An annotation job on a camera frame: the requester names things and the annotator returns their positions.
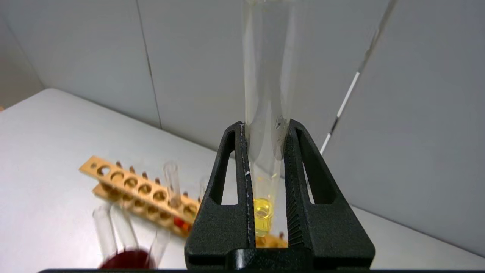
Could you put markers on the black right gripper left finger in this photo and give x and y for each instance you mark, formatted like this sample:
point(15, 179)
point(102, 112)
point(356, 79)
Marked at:
point(227, 235)

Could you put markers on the wooden test tube rack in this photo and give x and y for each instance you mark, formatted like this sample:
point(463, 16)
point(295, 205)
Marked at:
point(125, 184)

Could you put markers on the test tube with yellow pigment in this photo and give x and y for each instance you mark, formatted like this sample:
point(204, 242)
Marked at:
point(263, 212)

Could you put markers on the test tube with orange pigment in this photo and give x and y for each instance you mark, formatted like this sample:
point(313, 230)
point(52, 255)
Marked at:
point(173, 185)

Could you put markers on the dark red plastic cup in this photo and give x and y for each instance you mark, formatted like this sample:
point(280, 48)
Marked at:
point(125, 261)

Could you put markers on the test tube with red pigment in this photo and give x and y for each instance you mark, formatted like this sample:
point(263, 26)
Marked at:
point(127, 227)

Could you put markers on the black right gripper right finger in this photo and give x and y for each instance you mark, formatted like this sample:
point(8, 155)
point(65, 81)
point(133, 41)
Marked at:
point(326, 235)

